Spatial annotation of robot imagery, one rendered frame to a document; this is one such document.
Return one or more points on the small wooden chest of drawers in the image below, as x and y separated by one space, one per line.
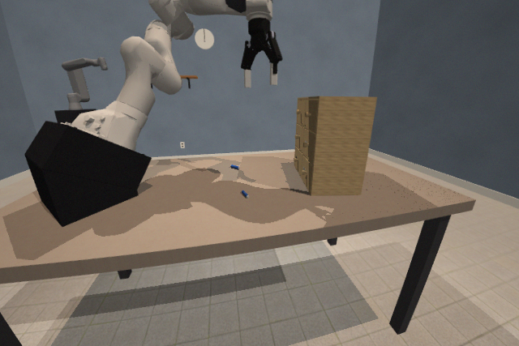
342 140

